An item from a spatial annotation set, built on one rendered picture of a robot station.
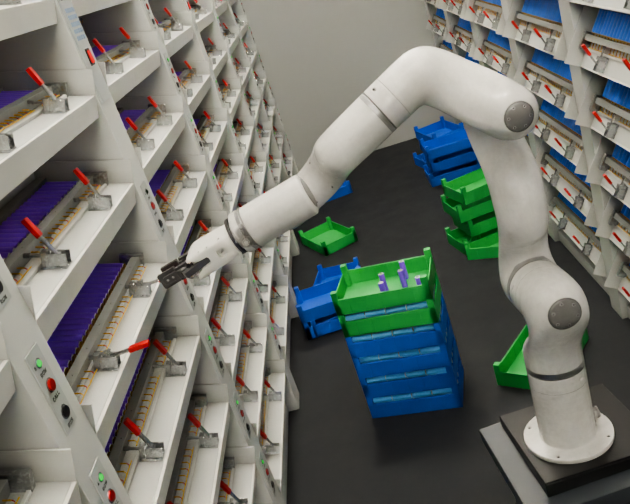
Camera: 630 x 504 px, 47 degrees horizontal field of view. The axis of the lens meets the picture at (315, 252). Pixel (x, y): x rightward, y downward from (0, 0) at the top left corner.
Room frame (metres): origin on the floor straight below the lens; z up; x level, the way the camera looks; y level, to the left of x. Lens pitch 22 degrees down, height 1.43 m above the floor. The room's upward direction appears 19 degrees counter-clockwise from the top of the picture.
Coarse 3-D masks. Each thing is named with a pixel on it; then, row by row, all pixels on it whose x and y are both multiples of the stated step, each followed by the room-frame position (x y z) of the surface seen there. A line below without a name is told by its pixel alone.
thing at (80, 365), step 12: (132, 264) 1.43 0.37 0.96; (120, 276) 1.38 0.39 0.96; (132, 276) 1.40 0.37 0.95; (120, 288) 1.32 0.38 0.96; (108, 300) 1.27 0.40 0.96; (120, 300) 1.29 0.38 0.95; (108, 312) 1.22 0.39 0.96; (96, 324) 1.18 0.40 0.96; (108, 324) 1.20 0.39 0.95; (96, 336) 1.13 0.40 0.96; (84, 348) 1.09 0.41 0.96; (96, 348) 1.12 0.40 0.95; (84, 360) 1.05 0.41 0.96; (72, 372) 1.02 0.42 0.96; (84, 372) 1.04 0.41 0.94; (72, 384) 0.99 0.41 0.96
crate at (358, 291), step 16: (432, 256) 2.08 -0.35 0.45; (352, 272) 2.17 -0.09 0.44; (368, 272) 2.15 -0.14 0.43; (384, 272) 2.13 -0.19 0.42; (416, 272) 2.09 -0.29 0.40; (432, 272) 2.01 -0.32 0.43; (352, 288) 2.14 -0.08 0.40; (368, 288) 2.10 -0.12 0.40; (400, 288) 1.92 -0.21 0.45; (416, 288) 1.90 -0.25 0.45; (432, 288) 1.94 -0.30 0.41; (336, 304) 1.99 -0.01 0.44; (352, 304) 1.97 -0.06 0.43; (368, 304) 1.96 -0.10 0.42; (384, 304) 1.94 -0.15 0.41; (400, 304) 1.92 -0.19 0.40
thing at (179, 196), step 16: (176, 160) 2.19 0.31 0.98; (192, 160) 2.19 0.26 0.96; (160, 176) 2.09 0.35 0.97; (176, 176) 2.10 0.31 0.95; (192, 176) 2.13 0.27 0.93; (160, 192) 1.76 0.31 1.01; (176, 192) 1.99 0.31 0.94; (192, 192) 1.98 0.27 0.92; (160, 208) 1.82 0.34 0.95; (176, 208) 1.85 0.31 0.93; (192, 208) 1.87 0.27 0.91; (176, 224) 1.72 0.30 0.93; (176, 240) 1.62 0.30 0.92
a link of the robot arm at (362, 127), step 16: (352, 112) 1.28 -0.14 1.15; (368, 112) 1.26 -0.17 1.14; (336, 128) 1.28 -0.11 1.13; (352, 128) 1.26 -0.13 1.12; (368, 128) 1.26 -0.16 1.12; (384, 128) 1.26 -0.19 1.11; (320, 144) 1.28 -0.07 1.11; (336, 144) 1.26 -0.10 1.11; (352, 144) 1.26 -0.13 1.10; (368, 144) 1.26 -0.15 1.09; (320, 160) 1.27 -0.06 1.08; (336, 160) 1.26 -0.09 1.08; (352, 160) 1.26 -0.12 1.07; (304, 176) 1.37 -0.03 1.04; (320, 176) 1.34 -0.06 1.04; (336, 176) 1.28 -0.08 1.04; (320, 192) 1.35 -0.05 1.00
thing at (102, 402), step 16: (112, 256) 1.50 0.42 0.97; (128, 256) 1.48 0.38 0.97; (144, 256) 1.49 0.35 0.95; (160, 256) 1.49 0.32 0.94; (144, 272) 1.44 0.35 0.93; (160, 272) 1.44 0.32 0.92; (160, 288) 1.39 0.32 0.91; (144, 304) 1.29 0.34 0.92; (160, 304) 1.37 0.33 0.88; (128, 320) 1.23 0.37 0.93; (144, 320) 1.23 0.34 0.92; (128, 336) 1.17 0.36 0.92; (144, 336) 1.21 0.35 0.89; (128, 352) 1.11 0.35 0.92; (128, 368) 1.09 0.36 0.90; (96, 384) 1.02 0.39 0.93; (112, 384) 1.01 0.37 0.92; (128, 384) 1.07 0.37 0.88; (80, 400) 0.98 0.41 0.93; (96, 400) 0.97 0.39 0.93; (112, 400) 0.98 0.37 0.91; (96, 416) 0.93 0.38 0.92; (112, 416) 0.97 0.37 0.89; (96, 432) 0.89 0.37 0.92
